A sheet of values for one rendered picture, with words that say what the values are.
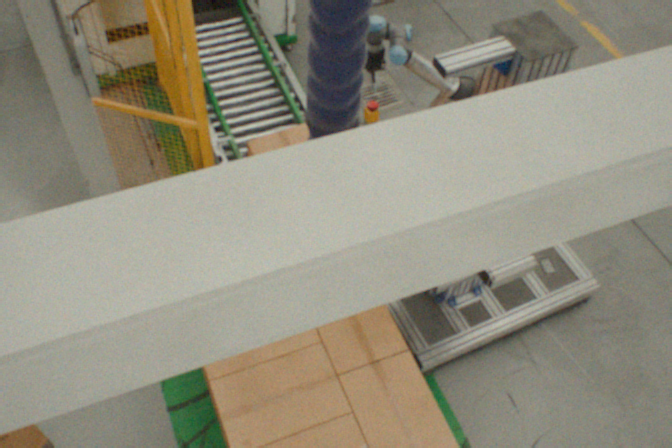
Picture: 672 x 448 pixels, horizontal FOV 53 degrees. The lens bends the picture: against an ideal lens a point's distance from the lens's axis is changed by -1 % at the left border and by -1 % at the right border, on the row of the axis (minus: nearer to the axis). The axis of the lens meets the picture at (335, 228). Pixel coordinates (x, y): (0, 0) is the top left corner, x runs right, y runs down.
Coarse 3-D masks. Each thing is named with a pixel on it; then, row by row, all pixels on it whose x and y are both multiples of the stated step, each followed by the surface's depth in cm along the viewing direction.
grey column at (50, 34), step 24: (24, 0) 270; (48, 0) 274; (48, 24) 282; (48, 48) 290; (72, 48) 295; (48, 72) 299; (72, 72) 303; (72, 96) 314; (72, 120) 324; (96, 120) 330; (72, 144) 336; (96, 144) 342; (96, 168) 354; (96, 192) 368
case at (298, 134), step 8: (288, 128) 380; (296, 128) 381; (304, 128) 381; (264, 136) 376; (272, 136) 376; (280, 136) 376; (288, 136) 377; (296, 136) 377; (304, 136) 377; (248, 144) 372; (256, 144) 372; (264, 144) 372; (272, 144) 373; (280, 144) 373; (288, 144) 373; (296, 144) 373; (248, 152) 378; (256, 152) 369; (264, 152) 369
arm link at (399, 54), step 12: (396, 36) 290; (396, 48) 285; (408, 48) 289; (396, 60) 287; (408, 60) 289; (420, 60) 291; (420, 72) 294; (432, 72) 294; (432, 84) 299; (444, 84) 298; (456, 84) 300; (468, 84) 304; (456, 96) 302; (468, 96) 304
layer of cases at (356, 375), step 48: (336, 336) 350; (384, 336) 352; (240, 384) 333; (288, 384) 334; (336, 384) 335; (384, 384) 336; (240, 432) 318; (288, 432) 320; (336, 432) 321; (384, 432) 322; (432, 432) 323
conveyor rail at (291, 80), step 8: (248, 0) 505; (248, 8) 508; (256, 8) 500; (256, 16) 494; (256, 24) 498; (264, 24) 490; (264, 32) 485; (264, 40) 489; (272, 40) 479; (272, 48) 475; (280, 56) 470; (280, 64) 468; (288, 64) 465; (288, 72) 460; (288, 80) 459; (296, 80) 456; (296, 88) 451; (296, 96) 452; (304, 96) 447; (304, 104) 443; (304, 112) 444
